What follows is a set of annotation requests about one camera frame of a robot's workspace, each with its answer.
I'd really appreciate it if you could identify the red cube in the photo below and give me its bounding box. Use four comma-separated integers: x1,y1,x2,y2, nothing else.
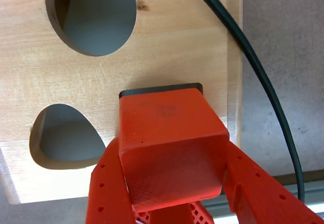
118,87,230,213

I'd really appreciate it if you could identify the wooden shape sorter box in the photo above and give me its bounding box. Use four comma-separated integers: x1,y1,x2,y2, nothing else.
0,0,244,205

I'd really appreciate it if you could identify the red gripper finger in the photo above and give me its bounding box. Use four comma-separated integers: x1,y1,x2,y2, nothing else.
222,142,324,224
85,137,137,224

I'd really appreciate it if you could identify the black camera cable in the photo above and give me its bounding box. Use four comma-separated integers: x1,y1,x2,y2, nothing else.
186,0,306,204

